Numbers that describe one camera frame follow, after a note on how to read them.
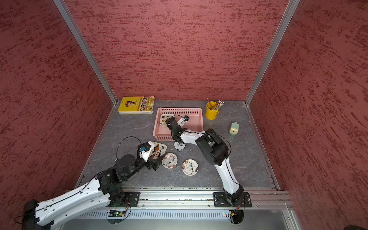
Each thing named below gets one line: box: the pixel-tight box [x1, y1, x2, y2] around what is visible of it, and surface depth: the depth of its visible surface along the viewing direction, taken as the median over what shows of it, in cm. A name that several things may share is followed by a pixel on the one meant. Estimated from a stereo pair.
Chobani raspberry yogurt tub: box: [161, 152, 178, 170], surface depth 85 cm
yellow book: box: [117, 95, 155, 115], surface depth 116 cm
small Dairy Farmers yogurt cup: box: [173, 141, 186, 152], surface depth 90 cm
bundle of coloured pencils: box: [210, 99, 225, 110], surface depth 99 cm
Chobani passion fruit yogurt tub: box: [182, 158, 199, 176], surface depth 82 cm
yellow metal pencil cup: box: [205, 101, 220, 121], surface depth 107 cm
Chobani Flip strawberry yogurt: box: [159, 114, 175, 127], surface depth 105 cm
